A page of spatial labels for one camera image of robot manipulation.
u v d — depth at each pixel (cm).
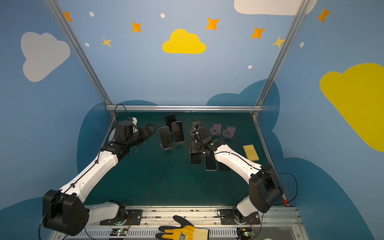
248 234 71
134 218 74
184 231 69
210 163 93
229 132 104
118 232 70
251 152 97
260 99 114
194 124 101
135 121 76
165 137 95
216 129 101
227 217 75
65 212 39
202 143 64
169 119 102
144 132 72
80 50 84
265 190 43
